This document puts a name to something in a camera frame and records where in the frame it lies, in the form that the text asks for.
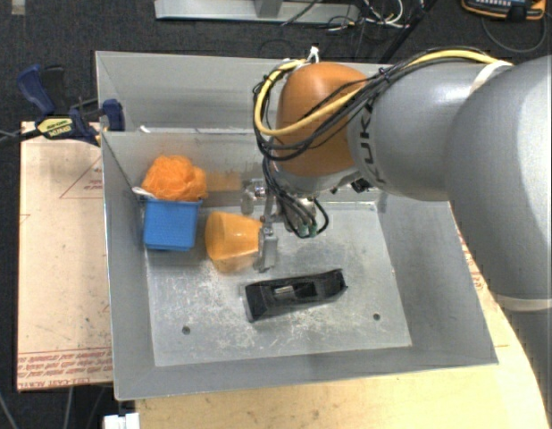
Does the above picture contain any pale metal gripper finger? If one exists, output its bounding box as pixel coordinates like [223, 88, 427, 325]
[256, 225, 280, 273]
[239, 178, 267, 216]

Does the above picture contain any orange plastic cup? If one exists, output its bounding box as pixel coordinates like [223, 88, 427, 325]
[204, 210, 264, 273]

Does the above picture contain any black stapler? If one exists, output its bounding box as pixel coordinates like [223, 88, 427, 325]
[244, 268, 349, 324]

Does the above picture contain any orange mesh bath sponge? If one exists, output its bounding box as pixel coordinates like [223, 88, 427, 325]
[140, 155, 209, 204]

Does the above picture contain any blue plastic basket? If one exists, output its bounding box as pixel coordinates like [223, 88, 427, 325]
[142, 196, 203, 253]

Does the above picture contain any grey metal bin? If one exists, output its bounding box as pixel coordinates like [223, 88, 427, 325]
[96, 50, 499, 401]

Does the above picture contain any brown cardboard board red print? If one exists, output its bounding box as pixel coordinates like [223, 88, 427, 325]
[16, 121, 512, 392]

